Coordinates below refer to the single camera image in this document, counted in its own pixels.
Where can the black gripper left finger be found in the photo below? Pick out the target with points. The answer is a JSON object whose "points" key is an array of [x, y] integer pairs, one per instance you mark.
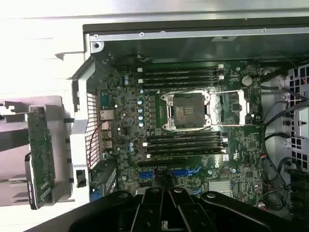
{"points": [[147, 210]]}

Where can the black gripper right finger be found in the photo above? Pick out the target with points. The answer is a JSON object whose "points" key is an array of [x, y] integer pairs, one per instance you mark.
{"points": [[190, 212]]}

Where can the silver chipset heatsink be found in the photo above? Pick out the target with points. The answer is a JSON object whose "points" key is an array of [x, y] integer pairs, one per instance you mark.
{"points": [[220, 188]]}

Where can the blue expansion slot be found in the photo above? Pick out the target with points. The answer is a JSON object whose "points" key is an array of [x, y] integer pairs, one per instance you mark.
{"points": [[179, 172]]}

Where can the black expansion slot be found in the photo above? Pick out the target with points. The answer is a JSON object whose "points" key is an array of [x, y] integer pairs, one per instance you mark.
{"points": [[161, 162]]}

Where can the blue card retainer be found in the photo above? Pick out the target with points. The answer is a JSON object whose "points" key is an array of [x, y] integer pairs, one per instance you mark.
{"points": [[95, 195]]}

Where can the green motherboard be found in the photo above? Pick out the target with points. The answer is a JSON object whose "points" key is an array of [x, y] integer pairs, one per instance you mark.
{"points": [[241, 149]]}

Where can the CPU socket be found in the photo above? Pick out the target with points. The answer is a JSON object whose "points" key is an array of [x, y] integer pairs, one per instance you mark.
{"points": [[188, 111]]}

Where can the black open PC case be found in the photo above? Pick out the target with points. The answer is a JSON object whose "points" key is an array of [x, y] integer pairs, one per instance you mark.
{"points": [[79, 125]]}

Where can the black plastic shroud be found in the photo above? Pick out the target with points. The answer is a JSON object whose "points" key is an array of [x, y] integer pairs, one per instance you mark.
{"points": [[300, 188]]}

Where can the metal socket cover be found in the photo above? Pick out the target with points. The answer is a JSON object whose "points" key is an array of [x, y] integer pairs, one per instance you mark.
{"points": [[243, 108]]}

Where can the grey parts rack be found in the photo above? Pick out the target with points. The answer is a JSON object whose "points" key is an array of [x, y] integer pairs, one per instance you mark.
{"points": [[14, 166]]}

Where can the metal disk bay cage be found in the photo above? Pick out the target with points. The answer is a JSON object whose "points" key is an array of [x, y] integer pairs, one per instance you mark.
{"points": [[300, 120]]}

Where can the round coin cell battery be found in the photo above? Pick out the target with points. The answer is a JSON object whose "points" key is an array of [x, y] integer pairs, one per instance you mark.
{"points": [[247, 80]]}

